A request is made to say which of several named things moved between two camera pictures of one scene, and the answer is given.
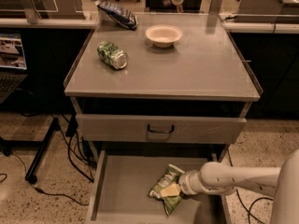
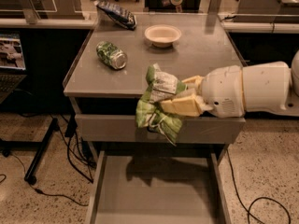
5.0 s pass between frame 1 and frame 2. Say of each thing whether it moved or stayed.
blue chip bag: stayed
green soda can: stayed
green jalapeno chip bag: moved
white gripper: moved
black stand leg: stayed
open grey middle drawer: stayed
